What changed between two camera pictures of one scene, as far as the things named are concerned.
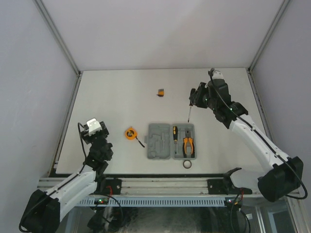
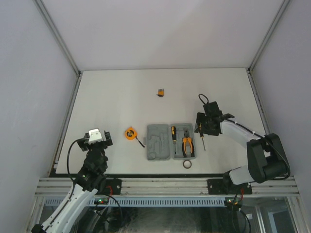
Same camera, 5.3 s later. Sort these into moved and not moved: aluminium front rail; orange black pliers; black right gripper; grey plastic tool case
Moved: black right gripper
Not moved: orange black pliers; aluminium front rail; grey plastic tool case
